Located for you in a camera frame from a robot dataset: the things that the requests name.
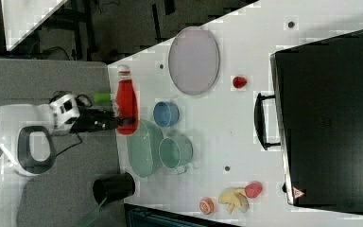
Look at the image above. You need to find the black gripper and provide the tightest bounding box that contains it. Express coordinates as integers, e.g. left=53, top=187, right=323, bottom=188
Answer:
left=71, top=107, right=135, bottom=132

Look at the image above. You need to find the red felt ketchup bottle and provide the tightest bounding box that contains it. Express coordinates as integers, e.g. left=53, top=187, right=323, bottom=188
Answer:
left=115, top=64, right=138, bottom=135

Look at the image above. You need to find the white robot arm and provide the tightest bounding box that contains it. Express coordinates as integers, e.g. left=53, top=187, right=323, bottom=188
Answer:
left=0, top=102, right=134, bottom=227

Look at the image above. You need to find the pale green oval strainer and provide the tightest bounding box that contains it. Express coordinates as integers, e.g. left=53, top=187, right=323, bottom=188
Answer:
left=127, top=119, right=164, bottom=178

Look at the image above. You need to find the bright green small block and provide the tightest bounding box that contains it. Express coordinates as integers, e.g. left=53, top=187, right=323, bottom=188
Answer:
left=93, top=93, right=115, bottom=103

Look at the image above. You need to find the blue small bowl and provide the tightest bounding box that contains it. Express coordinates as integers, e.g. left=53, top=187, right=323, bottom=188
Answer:
left=153, top=101, right=180, bottom=128

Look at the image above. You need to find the green mug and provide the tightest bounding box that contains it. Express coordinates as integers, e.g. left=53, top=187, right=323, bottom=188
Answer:
left=159, top=134, right=193, bottom=175

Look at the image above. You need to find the black cylinder cup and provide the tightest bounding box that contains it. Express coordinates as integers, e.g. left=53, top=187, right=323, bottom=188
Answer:
left=93, top=172, right=135, bottom=205

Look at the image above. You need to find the dark tray at bottom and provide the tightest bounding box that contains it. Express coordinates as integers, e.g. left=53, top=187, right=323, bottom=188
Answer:
left=124, top=203, right=237, bottom=227

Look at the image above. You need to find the round lilac plate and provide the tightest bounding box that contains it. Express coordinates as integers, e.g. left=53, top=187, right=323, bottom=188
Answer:
left=168, top=26, right=220, bottom=96

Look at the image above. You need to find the orange slice toy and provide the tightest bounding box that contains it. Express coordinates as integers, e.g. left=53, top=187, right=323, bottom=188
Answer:
left=199, top=198, right=215, bottom=215

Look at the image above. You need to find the red toy strawberry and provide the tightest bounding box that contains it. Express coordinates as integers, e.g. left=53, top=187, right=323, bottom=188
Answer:
left=233, top=76, right=248, bottom=89

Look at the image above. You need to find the yellow toy banana peel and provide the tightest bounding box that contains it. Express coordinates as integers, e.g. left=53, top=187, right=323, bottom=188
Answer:
left=218, top=187, right=249, bottom=214

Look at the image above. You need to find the pink toy fruit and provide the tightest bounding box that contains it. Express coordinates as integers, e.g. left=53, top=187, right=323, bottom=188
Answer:
left=245, top=182, right=263, bottom=199

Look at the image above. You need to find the black toaster oven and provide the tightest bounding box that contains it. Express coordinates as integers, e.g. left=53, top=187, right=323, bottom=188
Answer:
left=269, top=29, right=363, bottom=215

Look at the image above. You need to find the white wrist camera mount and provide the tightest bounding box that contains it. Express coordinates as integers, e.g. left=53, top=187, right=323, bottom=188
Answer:
left=49, top=93, right=80, bottom=136

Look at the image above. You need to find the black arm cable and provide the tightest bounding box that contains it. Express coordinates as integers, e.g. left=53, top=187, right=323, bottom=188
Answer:
left=52, top=131, right=84, bottom=159

